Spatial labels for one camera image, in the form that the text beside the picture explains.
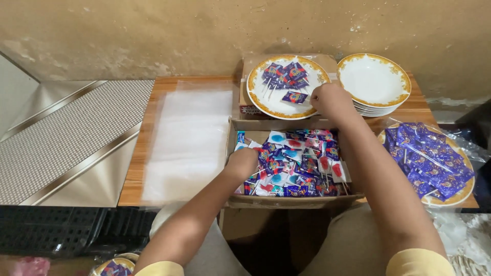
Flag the person's left hand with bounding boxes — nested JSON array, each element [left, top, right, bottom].
[[224, 147, 261, 181]]

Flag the person's right hand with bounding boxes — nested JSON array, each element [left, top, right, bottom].
[[309, 82, 363, 127]]

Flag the single purple wrapped lollipop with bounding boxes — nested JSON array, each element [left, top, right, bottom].
[[282, 91, 309, 105]]

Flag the gold rimmed white plate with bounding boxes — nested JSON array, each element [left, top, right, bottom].
[[246, 55, 331, 120]]

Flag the pile of purple lollipops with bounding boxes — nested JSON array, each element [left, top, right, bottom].
[[262, 61, 310, 101]]

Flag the stack of gold rimmed plates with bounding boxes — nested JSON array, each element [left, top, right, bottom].
[[337, 53, 412, 117]]

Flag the heap of mixed wrapped lollipops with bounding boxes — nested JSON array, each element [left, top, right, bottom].
[[234, 129, 351, 198]]

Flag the brown cardboard box red print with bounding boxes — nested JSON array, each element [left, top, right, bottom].
[[239, 54, 339, 120]]

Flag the open cardboard tray box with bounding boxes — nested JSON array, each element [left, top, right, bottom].
[[226, 117, 366, 210]]

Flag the bagged heap of purple lollipops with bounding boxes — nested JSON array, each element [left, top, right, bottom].
[[384, 122, 475, 202]]

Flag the stack of clear plastic bags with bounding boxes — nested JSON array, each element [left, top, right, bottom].
[[140, 81, 235, 205]]

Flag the person's beige trousers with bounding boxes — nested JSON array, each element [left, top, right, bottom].
[[149, 202, 401, 276]]

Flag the clear plastic bag around plate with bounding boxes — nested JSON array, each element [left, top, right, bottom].
[[376, 117, 491, 211]]

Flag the gold rimmed plate in bag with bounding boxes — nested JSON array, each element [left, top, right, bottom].
[[377, 123, 476, 208]]

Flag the person's yellow shirt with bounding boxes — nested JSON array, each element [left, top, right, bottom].
[[133, 248, 458, 276]]

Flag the wooden table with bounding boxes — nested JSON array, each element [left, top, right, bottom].
[[118, 73, 480, 210]]

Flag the crumpled white plastic sheet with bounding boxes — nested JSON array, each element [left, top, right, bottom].
[[429, 209, 491, 276]]

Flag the shiny metal patterned panel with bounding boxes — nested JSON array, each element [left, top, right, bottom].
[[0, 80, 155, 207]]

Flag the small plate of purple lollipops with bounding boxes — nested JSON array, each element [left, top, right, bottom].
[[91, 253, 140, 276]]

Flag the black plastic grid crate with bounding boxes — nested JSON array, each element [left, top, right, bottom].
[[0, 206, 158, 258]]

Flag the pink plastic bag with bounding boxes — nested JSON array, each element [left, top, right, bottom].
[[9, 256, 51, 276]]

